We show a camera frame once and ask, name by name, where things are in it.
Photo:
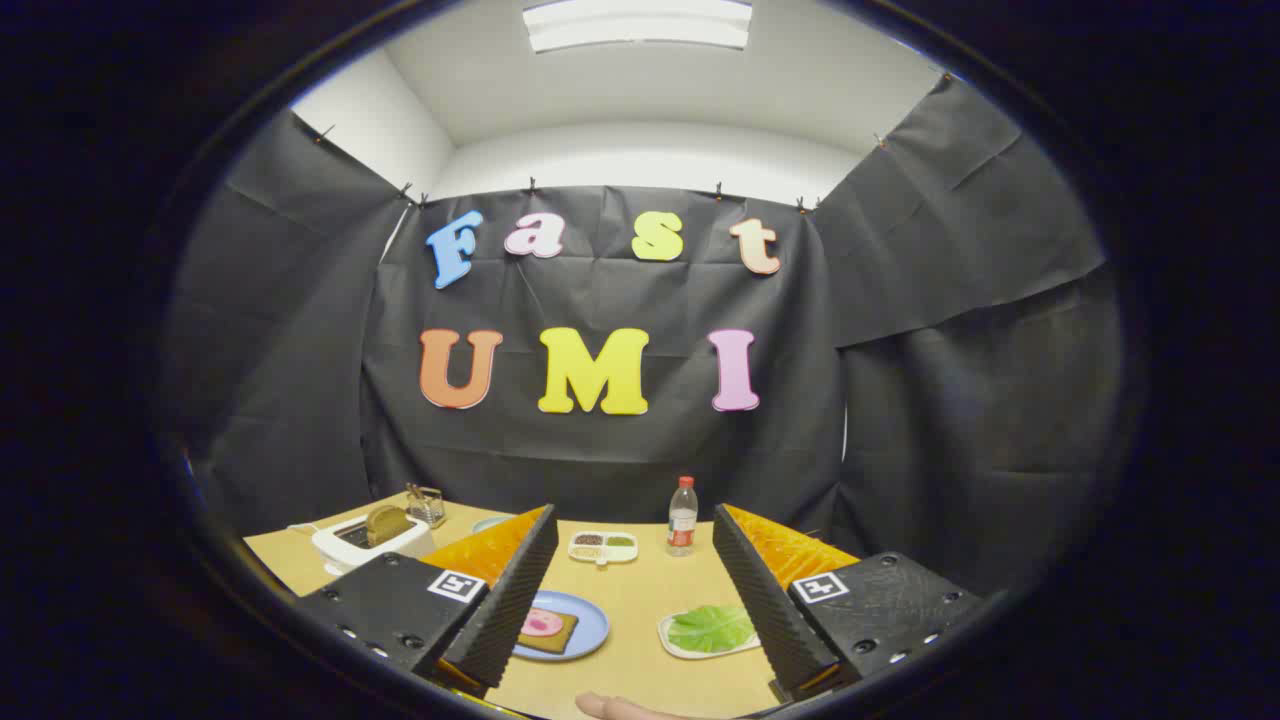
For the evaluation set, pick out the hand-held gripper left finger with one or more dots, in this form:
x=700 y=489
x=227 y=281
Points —
x=505 y=610

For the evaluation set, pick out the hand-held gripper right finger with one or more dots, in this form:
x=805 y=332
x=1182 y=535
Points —
x=765 y=610

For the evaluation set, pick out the green lettuce leaf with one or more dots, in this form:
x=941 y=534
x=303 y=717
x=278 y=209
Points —
x=712 y=628

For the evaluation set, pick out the brown bread slice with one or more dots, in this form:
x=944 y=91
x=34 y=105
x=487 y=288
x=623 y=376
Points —
x=386 y=523

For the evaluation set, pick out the pink ham slice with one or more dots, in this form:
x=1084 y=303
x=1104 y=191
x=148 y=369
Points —
x=541 y=623

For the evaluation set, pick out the toast slice with ham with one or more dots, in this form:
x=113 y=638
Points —
x=560 y=640

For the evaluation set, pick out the blue round plate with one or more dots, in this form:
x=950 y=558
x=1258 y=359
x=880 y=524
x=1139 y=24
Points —
x=592 y=620

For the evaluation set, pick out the pale green round plate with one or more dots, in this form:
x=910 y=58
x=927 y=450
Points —
x=490 y=523

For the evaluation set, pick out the white square plate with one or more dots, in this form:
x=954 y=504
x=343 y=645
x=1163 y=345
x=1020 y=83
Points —
x=680 y=648

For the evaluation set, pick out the white divided condiment tray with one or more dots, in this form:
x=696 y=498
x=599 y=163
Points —
x=603 y=547

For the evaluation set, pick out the white toaster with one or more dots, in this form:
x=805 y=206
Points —
x=400 y=548

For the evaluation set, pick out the clear red-capped plastic bottle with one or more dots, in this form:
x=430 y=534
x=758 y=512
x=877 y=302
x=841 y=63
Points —
x=682 y=520

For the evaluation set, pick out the black backdrop cloth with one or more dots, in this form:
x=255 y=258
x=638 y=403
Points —
x=600 y=450

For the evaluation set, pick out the ceiling light panel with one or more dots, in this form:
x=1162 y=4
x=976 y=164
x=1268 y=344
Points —
x=637 y=24

